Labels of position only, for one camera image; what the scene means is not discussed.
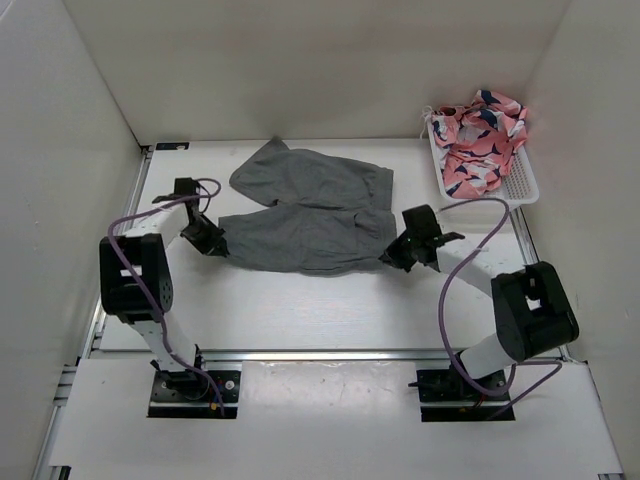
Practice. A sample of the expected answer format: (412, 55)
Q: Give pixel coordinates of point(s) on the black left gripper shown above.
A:
(209, 246)

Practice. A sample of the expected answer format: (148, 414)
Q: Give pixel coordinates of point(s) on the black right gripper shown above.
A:
(393, 256)

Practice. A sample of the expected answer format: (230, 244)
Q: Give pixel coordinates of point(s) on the grey shorts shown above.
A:
(322, 215)

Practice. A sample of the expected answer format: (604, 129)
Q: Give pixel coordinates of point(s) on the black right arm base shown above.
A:
(444, 397)

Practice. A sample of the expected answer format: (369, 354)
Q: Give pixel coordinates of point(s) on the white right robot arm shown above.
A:
(532, 313)

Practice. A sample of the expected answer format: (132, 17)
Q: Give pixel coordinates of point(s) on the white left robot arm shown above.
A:
(137, 288)

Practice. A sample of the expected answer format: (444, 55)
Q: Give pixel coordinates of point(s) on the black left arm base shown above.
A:
(187, 395)

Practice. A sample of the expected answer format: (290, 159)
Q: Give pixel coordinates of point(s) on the pink patterned shorts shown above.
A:
(476, 143)

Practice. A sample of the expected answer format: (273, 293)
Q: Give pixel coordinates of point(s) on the black label sticker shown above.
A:
(172, 146)

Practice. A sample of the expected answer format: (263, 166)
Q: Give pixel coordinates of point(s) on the white plastic basket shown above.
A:
(517, 189)

